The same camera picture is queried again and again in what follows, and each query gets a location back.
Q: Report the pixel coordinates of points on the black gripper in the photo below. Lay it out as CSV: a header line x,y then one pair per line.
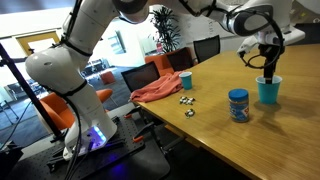
x,y
271,53

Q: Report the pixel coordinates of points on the blue plastic cup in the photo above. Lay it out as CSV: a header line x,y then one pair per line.
x,y
186,81
268,91

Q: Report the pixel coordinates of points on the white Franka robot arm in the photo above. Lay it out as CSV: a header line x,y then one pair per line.
x,y
83,100

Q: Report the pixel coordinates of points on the blue lidded peanut butter jar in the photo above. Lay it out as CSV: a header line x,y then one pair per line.
x,y
238,106

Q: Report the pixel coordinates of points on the black mesh office chair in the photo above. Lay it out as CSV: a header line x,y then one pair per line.
x,y
140,76
206,49

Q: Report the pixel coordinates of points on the small metal binder clip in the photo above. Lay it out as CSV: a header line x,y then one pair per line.
x,y
182,99
189,103
189,113
191,99

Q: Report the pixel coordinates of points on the dark office chair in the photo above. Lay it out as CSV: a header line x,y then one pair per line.
x,y
180,59

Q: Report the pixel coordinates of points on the orange sofa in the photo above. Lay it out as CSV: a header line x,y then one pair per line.
x,y
160,63

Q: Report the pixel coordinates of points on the potted green plant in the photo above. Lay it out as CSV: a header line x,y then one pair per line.
x,y
166,28

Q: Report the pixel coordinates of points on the orange cloth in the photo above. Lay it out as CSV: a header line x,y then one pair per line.
x,y
158,89

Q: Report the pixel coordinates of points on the orange ottoman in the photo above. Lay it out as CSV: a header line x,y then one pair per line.
x,y
108,77

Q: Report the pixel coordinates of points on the orange lounge chair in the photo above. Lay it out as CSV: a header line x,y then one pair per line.
x,y
63,113

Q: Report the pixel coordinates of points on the black tripod pole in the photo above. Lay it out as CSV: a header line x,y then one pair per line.
x,y
23,88

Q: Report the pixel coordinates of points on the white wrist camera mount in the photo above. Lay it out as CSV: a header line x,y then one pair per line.
x,y
248,45

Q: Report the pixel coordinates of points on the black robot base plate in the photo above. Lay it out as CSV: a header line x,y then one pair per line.
x,y
133,160

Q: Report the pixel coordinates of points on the yellow door frame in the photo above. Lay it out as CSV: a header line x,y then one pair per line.
x,y
23,41

